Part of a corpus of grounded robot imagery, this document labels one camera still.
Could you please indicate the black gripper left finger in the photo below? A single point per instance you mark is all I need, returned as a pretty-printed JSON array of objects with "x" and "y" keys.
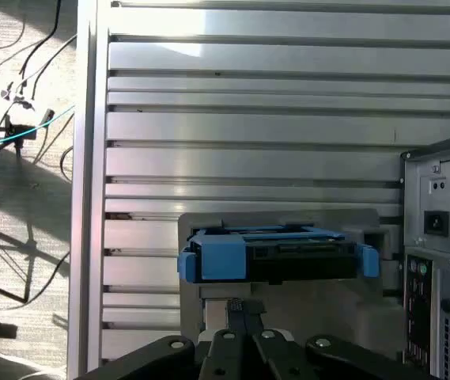
[{"x": 177, "y": 356}]

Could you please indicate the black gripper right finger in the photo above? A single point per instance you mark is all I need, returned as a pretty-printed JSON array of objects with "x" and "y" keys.
[{"x": 347, "y": 356}]

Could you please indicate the grey parts rack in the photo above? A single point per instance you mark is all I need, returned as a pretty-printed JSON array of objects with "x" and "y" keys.
[{"x": 327, "y": 308}]

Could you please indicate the grey PC case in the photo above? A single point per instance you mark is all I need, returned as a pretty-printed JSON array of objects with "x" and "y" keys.
[{"x": 422, "y": 190}]

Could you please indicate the white power strip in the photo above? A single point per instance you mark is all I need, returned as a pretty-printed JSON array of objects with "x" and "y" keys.
[{"x": 11, "y": 97}]

